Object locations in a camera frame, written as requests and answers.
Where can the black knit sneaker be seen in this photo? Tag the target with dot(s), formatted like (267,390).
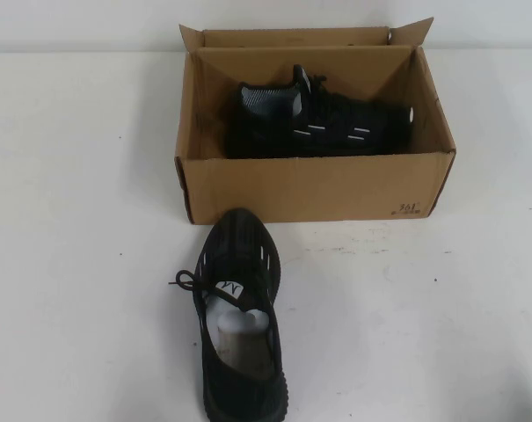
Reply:
(230,387)
(327,118)

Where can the brown cardboard shoe box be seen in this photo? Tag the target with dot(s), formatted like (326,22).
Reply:
(300,189)

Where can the white paper shoe stuffing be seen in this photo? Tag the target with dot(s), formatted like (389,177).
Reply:
(241,323)

